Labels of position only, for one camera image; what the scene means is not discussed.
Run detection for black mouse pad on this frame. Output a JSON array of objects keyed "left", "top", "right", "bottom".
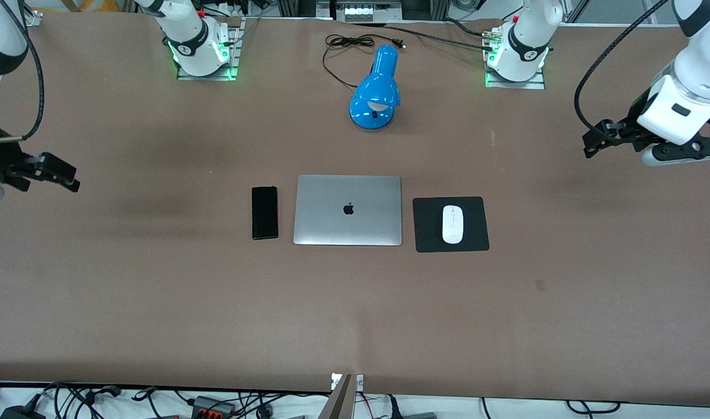
[{"left": 412, "top": 196, "right": 491, "bottom": 254}]

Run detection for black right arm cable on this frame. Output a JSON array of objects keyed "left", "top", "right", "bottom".
[{"left": 0, "top": 0, "right": 45, "bottom": 144}]

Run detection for thick black cable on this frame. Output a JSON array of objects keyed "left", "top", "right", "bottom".
[{"left": 355, "top": 22, "right": 495, "bottom": 52}]

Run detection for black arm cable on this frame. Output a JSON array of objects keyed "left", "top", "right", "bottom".
[
  {"left": 0, "top": 0, "right": 45, "bottom": 144},
  {"left": 574, "top": 0, "right": 671, "bottom": 146}
]

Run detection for black power adapter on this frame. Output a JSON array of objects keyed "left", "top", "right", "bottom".
[{"left": 0, "top": 404, "right": 47, "bottom": 419}]

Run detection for small aluminium bracket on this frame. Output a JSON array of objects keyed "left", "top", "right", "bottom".
[{"left": 331, "top": 373, "right": 365, "bottom": 392}]

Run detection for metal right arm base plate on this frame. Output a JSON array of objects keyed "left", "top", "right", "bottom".
[{"left": 176, "top": 17, "right": 242, "bottom": 81}]

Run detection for silver closed laptop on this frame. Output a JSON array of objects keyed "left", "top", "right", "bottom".
[{"left": 293, "top": 175, "right": 403, "bottom": 247}]

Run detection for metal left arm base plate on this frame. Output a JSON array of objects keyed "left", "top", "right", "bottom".
[{"left": 484, "top": 26, "right": 546, "bottom": 90}]

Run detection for black looped cable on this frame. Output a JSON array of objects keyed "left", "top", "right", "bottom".
[{"left": 566, "top": 399, "right": 622, "bottom": 415}]

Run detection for thin black lamp cable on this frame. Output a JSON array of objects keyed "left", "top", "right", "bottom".
[{"left": 322, "top": 34, "right": 406, "bottom": 89}]

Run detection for black smartphone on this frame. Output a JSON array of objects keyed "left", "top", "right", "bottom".
[{"left": 251, "top": 186, "right": 279, "bottom": 241}]

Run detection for grey power box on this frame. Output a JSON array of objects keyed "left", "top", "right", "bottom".
[{"left": 342, "top": 0, "right": 392, "bottom": 23}]

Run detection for blue desk lamp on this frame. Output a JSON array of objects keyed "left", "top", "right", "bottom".
[{"left": 349, "top": 45, "right": 401, "bottom": 130}]

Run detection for black box with orange buttons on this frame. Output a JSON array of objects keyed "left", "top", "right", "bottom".
[{"left": 191, "top": 396, "right": 237, "bottom": 419}]

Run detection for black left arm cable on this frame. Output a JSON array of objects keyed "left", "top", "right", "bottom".
[{"left": 574, "top": 0, "right": 671, "bottom": 146}]

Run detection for white computer mouse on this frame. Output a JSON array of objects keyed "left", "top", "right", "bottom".
[{"left": 442, "top": 204, "right": 464, "bottom": 244}]

